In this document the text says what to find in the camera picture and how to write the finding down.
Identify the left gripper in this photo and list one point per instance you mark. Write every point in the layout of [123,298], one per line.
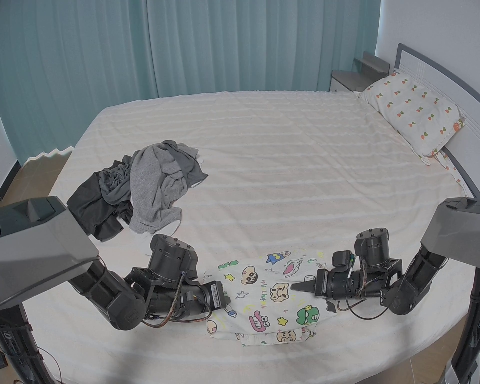
[202,298]

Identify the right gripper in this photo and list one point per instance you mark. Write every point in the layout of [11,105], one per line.
[337,285]

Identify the white printed pyjama top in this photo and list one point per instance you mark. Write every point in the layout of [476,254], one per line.
[270,300]

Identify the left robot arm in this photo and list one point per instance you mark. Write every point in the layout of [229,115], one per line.
[45,243]

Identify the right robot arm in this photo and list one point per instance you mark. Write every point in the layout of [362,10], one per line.
[431,243]

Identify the bed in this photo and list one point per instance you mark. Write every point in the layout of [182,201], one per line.
[281,168]

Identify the pile of clothes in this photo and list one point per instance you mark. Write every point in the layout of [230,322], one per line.
[150,180]

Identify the white printed pillow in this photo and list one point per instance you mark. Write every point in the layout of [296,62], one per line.
[416,108]

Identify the grey bedside table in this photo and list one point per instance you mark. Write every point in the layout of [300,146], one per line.
[352,77]

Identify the blue-green curtain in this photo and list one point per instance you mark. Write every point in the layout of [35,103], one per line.
[262,45]
[75,67]

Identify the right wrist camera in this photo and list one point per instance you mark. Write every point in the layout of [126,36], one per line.
[340,259]

